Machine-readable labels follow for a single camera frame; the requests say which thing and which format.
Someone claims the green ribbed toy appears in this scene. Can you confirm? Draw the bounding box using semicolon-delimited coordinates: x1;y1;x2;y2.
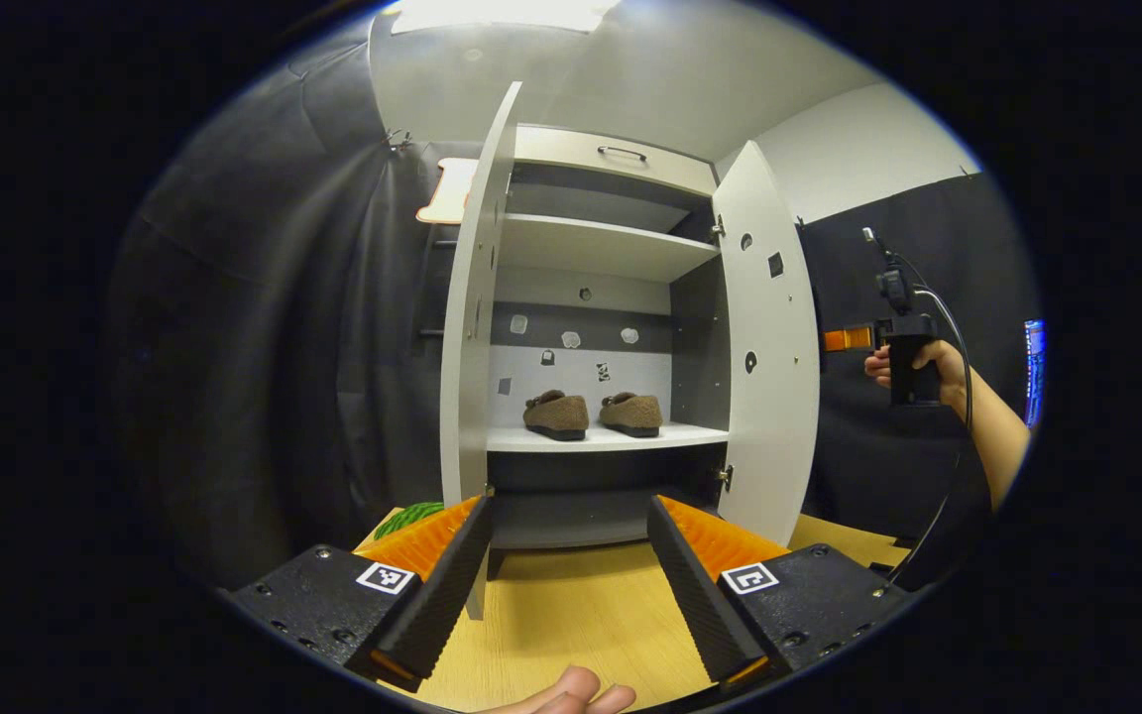
373;501;445;541

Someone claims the white cabinet door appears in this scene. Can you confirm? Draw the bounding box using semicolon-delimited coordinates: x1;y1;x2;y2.
439;81;524;621
712;141;822;548

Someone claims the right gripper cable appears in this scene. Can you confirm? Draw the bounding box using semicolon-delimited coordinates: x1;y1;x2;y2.
868;230;973;586

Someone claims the black backdrop cloth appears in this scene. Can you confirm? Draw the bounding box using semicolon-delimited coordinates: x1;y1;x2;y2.
110;25;493;586
797;171;1043;556

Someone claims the white cabinet shelf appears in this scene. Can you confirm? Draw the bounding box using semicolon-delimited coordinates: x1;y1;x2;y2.
487;421;731;454
502;213;723;284

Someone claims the ceiling light panel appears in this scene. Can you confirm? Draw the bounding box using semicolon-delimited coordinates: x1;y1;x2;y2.
391;0;622;34

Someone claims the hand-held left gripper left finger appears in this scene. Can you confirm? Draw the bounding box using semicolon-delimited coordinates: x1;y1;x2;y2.
224;494;495;693

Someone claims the blue lit screen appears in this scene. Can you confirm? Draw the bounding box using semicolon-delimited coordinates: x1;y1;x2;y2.
1023;319;1046;429

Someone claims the white cabinet drawer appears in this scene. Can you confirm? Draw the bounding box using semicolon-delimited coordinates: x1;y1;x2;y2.
514;125;721;197

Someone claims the brown fuzzy shoe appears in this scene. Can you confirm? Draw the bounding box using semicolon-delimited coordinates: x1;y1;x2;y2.
599;391;664;438
522;389;590;441

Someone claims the white shoe cabinet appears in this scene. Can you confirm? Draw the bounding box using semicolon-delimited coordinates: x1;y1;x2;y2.
487;124;736;581

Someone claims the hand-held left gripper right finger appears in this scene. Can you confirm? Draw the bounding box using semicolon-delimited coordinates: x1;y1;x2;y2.
646;494;914;685

